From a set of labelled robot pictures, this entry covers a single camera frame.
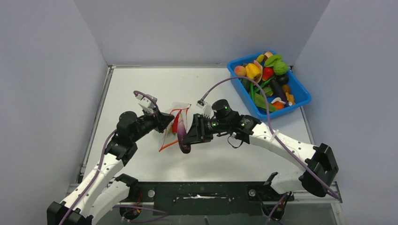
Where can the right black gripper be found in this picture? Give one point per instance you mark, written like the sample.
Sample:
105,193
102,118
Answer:
197,133

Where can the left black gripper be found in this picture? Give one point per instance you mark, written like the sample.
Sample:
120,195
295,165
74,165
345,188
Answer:
161,121

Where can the red toy chili pepper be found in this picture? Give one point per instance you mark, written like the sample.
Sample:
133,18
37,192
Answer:
174,127

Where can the clear zip top bag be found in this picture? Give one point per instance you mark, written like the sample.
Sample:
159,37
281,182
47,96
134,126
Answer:
169,136

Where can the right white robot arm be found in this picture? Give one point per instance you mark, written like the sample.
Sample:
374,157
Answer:
316,165

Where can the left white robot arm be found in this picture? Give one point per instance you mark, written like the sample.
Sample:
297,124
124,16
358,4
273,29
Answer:
101,190

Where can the toy peach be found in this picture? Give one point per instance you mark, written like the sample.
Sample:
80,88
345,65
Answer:
240,71

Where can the yellow toy bell pepper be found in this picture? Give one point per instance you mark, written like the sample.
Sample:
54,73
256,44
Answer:
253,71

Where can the red toy strawberry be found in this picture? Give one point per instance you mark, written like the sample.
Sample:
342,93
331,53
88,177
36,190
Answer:
267,74

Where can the dark purple toy eggplant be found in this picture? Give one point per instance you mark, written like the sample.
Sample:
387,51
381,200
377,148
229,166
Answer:
277,90

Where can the green toy leaf vegetable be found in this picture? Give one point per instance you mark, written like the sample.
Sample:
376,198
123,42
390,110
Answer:
271,61

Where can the green toy lettuce ball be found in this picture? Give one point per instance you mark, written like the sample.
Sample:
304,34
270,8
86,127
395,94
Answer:
280,68

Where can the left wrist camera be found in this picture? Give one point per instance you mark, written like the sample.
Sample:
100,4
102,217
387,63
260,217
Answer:
147,103

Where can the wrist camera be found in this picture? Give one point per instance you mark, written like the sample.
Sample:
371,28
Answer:
206,108
147,103

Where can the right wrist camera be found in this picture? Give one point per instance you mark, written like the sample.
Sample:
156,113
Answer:
206,108

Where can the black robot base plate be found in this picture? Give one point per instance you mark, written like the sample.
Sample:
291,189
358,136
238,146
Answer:
205,198

